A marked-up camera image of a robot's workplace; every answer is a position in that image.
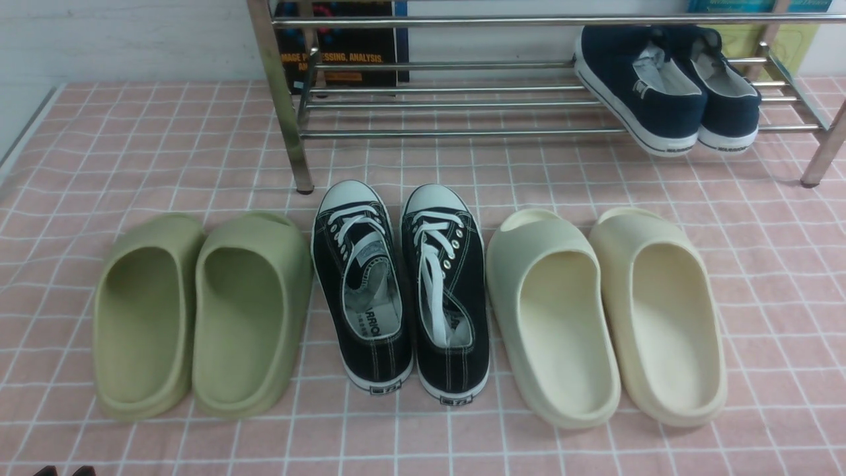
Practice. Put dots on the green left slide slipper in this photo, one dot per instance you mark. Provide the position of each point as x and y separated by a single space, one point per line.
143 318

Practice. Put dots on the metal shoe rack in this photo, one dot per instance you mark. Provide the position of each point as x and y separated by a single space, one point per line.
764 69

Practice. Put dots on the cream slide slipper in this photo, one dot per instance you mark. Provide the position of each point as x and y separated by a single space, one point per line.
662 317
543 281

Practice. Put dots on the green slide slipper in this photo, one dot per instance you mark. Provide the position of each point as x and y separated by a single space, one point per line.
143 318
254 279

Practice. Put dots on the cream right slide slipper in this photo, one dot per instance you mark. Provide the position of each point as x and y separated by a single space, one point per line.
662 317

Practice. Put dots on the navy slip-on sneaker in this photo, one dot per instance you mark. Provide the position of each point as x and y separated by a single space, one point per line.
631 70
730 121

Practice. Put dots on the yellow green book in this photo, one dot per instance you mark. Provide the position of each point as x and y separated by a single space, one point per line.
742 40

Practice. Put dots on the cream left slide slipper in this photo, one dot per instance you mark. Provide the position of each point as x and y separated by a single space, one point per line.
543 281

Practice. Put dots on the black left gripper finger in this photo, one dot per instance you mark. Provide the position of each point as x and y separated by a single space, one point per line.
47 471
85 471

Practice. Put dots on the green right slide slipper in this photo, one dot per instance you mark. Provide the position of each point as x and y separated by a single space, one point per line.
254 279

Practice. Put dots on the dark image processing book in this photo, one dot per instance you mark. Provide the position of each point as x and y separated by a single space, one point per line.
371 46

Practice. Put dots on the black left canvas sneaker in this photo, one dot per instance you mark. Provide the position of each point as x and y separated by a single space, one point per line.
352 247

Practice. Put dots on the pink checked tablecloth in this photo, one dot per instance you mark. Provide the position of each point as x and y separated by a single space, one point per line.
105 156

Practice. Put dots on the black right canvas sneaker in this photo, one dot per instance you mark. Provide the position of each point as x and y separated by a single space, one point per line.
443 251

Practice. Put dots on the black canvas sneaker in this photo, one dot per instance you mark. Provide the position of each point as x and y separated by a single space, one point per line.
443 251
352 247

